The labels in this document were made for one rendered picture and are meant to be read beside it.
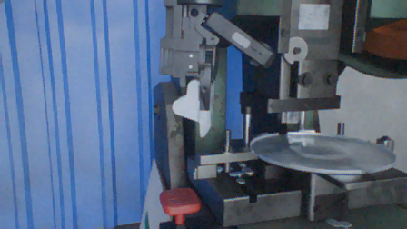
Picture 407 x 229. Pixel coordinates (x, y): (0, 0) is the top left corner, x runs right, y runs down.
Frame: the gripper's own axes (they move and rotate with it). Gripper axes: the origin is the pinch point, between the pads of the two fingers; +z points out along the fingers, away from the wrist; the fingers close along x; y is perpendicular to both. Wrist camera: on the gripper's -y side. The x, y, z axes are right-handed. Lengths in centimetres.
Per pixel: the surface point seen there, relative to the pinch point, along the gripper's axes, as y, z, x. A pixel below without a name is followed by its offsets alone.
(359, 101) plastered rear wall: -83, 21, -187
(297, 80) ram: -16.3, -6.6, -21.0
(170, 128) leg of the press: 15.9, 12.2, -44.3
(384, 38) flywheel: -43, -17, -53
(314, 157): -20.3, 8.1, -15.2
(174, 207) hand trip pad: 3.8, 11.4, 5.2
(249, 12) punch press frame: -5.2, -19.4, -14.8
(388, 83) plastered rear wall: -103, 8, -197
